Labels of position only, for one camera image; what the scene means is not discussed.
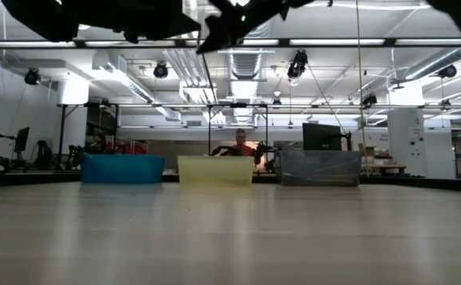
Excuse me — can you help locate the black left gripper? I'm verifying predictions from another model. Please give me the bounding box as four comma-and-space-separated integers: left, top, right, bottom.
111, 0, 203, 44

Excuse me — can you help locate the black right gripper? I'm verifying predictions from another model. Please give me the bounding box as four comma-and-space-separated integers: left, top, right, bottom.
196, 0, 291, 55

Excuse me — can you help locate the person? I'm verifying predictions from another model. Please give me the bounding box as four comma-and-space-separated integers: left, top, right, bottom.
90, 132, 111, 155
230, 127, 256, 157

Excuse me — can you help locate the yellow plastic bin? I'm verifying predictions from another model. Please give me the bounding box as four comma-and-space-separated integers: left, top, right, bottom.
177, 154, 256, 188

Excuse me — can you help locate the black computer monitor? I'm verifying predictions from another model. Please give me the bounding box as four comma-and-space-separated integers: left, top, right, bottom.
302, 123, 343, 152

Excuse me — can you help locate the blue plastic bin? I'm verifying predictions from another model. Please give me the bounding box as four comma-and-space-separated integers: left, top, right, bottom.
80, 153, 166, 184

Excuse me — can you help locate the grey plastic bin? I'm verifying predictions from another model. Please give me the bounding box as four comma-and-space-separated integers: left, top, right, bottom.
275, 149, 363, 187

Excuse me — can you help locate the cardboard box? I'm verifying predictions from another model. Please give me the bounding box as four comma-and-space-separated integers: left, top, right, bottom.
357, 142, 377, 160

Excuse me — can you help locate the small black monitor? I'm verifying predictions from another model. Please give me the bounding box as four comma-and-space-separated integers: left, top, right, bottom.
13, 126, 32, 155

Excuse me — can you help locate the wooden desk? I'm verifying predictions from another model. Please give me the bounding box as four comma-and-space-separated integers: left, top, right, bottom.
367, 163, 409, 177

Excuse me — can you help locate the white pillar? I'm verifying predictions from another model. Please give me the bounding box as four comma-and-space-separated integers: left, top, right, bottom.
387, 108, 426, 180

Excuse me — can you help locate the black ceiling camera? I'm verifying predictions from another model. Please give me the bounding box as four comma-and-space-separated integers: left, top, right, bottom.
437, 63, 459, 80
361, 93, 379, 109
288, 49, 309, 86
24, 67, 42, 86
152, 60, 170, 80

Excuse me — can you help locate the black metal gantry frame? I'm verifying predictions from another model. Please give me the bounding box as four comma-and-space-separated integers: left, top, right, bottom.
57, 101, 272, 158

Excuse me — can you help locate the black aluminium table frame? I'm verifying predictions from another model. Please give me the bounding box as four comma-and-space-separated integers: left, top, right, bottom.
0, 169, 461, 194

